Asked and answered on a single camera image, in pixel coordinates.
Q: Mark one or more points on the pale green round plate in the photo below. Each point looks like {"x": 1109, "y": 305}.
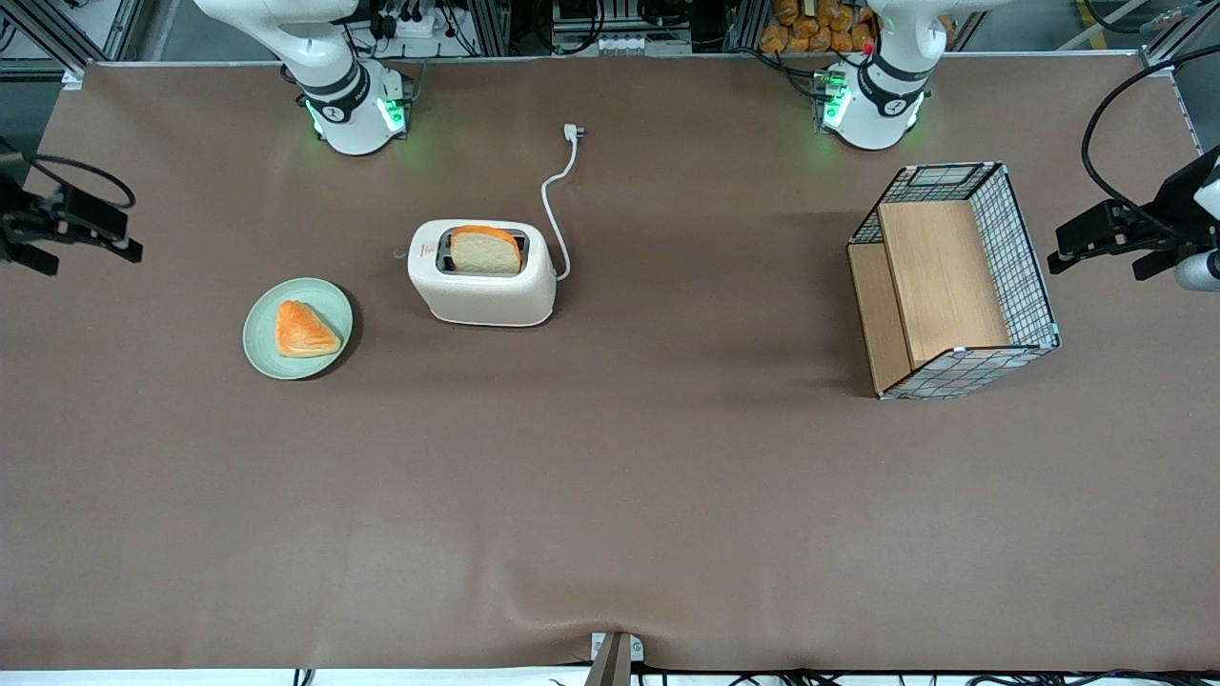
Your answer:
{"x": 262, "y": 338}

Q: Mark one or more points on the white power strip with plugs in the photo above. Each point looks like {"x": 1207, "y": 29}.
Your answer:
{"x": 419, "y": 21}

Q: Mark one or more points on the triangular orange pastry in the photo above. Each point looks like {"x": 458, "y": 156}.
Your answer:
{"x": 303, "y": 332}

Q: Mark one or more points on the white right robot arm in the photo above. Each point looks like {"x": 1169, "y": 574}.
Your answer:
{"x": 348, "y": 114}

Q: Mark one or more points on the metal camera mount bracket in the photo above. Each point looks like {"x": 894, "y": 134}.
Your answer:
{"x": 615, "y": 657}

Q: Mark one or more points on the bag of brown buns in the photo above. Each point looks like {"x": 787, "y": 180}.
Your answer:
{"x": 810, "y": 24}

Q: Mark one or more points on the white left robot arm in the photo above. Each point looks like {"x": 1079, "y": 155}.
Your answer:
{"x": 872, "y": 114}

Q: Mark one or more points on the white two-slot toaster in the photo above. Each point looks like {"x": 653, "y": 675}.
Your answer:
{"x": 486, "y": 297}

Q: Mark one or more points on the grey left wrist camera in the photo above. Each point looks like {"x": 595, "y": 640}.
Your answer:
{"x": 1199, "y": 272}

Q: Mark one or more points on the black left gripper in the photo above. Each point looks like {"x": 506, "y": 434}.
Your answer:
{"x": 1169, "y": 211}

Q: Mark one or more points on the bread slice with orange crust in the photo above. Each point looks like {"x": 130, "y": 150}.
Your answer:
{"x": 484, "y": 253}

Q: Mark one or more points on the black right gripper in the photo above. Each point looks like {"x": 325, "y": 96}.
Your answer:
{"x": 21, "y": 221}

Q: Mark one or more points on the brown table cover mat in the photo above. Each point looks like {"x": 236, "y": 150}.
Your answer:
{"x": 610, "y": 495}

